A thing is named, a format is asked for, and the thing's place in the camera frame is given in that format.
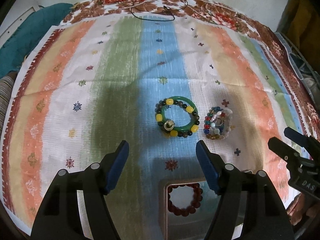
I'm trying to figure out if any striped pastel cloth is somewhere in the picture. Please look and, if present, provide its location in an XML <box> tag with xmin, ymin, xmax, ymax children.
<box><xmin>0</xmin><ymin>15</ymin><xmax>307</xmax><ymax>230</ymax></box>

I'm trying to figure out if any black cable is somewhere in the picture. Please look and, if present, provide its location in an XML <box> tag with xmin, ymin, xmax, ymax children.
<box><xmin>130</xmin><ymin>0</ymin><xmax>176</xmax><ymax>21</ymax></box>

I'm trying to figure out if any brown striped pillow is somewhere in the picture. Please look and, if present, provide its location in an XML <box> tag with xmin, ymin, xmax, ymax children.
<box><xmin>0</xmin><ymin>76</ymin><xmax>20</xmax><ymax>133</ymax></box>

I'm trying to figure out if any yellow and dark bead bracelet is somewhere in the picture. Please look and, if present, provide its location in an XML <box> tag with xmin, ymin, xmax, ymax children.
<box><xmin>155</xmin><ymin>99</ymin><xmax>200</xmax><ymax>139</ymax></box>

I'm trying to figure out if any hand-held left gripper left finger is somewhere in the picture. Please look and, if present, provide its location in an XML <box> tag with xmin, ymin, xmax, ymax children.
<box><xmin>31</xmin><ymin>140</ymin><xmax>130</xmax><ymax>240</ymax></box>

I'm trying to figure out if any green jade bangle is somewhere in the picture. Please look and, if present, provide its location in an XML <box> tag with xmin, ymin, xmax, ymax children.
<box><xmin>155</xmin><ymin>96</ymin><xmax>200</xmax><ymax>133</ymax></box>

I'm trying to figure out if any white bead bracelet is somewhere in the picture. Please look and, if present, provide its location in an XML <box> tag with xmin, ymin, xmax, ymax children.
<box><xmin>212</xmin><ymin>107</ymin><xmax>235</xmax><ymax>138</ymax></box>

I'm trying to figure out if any silver metal tin box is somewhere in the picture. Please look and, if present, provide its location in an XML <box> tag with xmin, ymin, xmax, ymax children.
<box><xmin>159</xmin><ymin>177</ymin><xmax>222</xmax><ymax>240</ymax></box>

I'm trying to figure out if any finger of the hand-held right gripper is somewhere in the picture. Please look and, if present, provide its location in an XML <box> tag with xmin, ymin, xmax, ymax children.
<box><xmin>284</xmin><ymin>127</ymin><xmax>320</xmax><ymax>153</ymax></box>
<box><xmin>267</xmin><ymin>137</ymin><xmax>313</xmax><ymax>165</ymax></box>

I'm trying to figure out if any teal quilted pillow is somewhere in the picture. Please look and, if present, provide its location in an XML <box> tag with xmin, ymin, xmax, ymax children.
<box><xmin>0</xmin><ymin>3</ymin><xmax>75</xmax><ymax>78</ymax></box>

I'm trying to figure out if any dark red bead bracelet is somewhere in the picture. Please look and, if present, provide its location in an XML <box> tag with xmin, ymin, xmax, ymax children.
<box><xmin>167</xmin><ymin>183</ymin><xmax>202</xmax><ymax>217</ymax></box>

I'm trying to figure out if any mustard yellow hanging garment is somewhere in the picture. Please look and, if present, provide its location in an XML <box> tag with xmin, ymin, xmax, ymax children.
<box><xmin>285</xmin><ymin>0</ymin><xmax>320</xmax><ymax>45</ymax></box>

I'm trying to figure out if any brown floral blanket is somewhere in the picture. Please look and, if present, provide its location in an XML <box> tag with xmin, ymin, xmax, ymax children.
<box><xmin>60</xmin><ymin>0</ymin><xmax>320</xmax><ymax>230</ymax></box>

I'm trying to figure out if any multicoloured glass bead bracelet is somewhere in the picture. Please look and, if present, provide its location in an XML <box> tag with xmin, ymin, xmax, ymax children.
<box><xmin>203</xmin><ymin>106</ymin><xmax>227</xmax><ymax>140</ymax></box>

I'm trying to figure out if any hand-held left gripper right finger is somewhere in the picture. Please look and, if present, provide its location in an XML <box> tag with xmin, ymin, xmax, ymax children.
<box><xmin>195</xmin><ymin>140</ymin><xmax>294</xmax><ymax>240</ymax></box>

